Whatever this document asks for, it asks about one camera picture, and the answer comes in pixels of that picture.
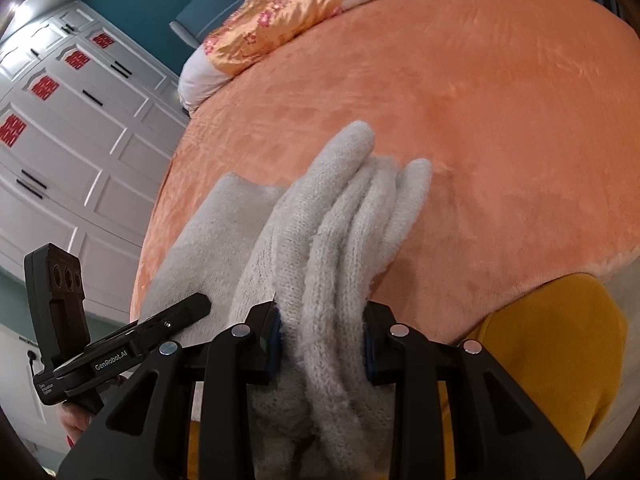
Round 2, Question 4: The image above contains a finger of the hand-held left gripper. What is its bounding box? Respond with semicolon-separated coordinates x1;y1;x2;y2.
133;293;212;345

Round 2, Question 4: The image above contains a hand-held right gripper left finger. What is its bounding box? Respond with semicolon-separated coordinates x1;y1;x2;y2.
57;302;281;480

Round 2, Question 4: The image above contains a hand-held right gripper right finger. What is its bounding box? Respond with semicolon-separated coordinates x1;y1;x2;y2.
362;305;586;480

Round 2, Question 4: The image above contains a white knit sweater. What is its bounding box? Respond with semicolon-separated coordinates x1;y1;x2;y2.
135;120;433;480

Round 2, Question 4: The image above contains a person's left hand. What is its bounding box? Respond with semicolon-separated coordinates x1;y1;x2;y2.
60;402;95;450

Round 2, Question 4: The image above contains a white panelled wardrobe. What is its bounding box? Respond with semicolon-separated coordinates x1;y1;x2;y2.
0;0;191;311

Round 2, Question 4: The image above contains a person's yellow clothing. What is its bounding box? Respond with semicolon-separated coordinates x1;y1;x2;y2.
185;272;629;480

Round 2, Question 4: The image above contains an orange plush blanket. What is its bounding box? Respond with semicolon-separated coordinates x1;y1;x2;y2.
130;0;640;346

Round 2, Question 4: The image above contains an orange satin pillow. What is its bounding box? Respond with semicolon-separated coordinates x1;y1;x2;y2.
202;0;361;73

